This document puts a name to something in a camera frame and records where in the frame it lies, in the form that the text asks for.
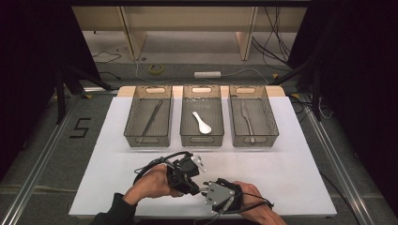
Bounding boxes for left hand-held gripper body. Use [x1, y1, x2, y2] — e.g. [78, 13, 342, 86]
[167, 155, 207, 188]

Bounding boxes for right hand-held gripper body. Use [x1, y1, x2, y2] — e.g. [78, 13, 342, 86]
[205, 177, 243, 214]

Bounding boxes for clear grey plastic bin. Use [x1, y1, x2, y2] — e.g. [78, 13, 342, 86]
[179, 83, 225, 147]
[123, 84, 174, 148]
[228, 84, 280, 148]

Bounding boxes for steel chopstick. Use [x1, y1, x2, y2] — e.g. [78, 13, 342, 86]
[141, 99, 162, 137]
[143, 98, 164, 136]

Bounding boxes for metal tongs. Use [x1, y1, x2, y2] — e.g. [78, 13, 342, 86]
[240, 98, 256, 144]

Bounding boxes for person's left hand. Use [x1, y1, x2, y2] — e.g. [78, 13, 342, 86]
[132, 163, 182, 205]

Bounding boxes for person's right hand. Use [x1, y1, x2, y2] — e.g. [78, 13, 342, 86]
[234, 182, 275, 219]

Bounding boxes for white table cover sheet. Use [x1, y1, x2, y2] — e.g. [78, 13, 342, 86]
[68, 95, 338, 218]

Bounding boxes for white power strip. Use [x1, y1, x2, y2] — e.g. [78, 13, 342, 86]
[193, 70, 222, 80]

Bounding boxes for light wooden table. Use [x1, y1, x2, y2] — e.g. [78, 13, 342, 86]
[115, 85, 286, 98]

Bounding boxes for yellow tape roll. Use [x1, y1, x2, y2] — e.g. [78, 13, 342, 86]
[148, 64, 164, 76]

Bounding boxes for black metal stand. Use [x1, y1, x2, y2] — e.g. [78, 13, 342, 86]
[268, 55, 323, 121]

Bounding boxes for black tripod stand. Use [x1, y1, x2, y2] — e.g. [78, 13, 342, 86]
[54, 65, 115, 125]

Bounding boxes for beige wooden shelf unit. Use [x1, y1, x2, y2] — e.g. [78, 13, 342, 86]
[72, 6, 308, 62]

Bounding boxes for dark curtain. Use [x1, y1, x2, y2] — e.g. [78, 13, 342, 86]
[0, 0, 101, 176]
[287, 0, 398, 217]

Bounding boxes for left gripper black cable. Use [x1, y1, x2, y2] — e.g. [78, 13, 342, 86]
[132, 151, 194, 186]

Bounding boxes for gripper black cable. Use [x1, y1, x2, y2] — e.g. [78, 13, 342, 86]
[193, 191, 275, 225]
[132, 151, 194, 186]

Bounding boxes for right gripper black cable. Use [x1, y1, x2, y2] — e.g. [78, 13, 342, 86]
[193, 191, 275, 225]

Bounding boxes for white power strip cable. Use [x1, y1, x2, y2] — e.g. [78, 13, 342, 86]
[220, 67, 270, 85]

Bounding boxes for aluminium floor rail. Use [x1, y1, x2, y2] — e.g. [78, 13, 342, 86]
[0, 93, 79, 225]
[299, 93, 375, 225]

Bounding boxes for thin black floor cable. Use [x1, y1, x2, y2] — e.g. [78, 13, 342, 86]
[93, 51, 122, 64]

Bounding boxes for black cable bundle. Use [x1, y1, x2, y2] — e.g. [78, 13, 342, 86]
[252, 7, 294, 65]

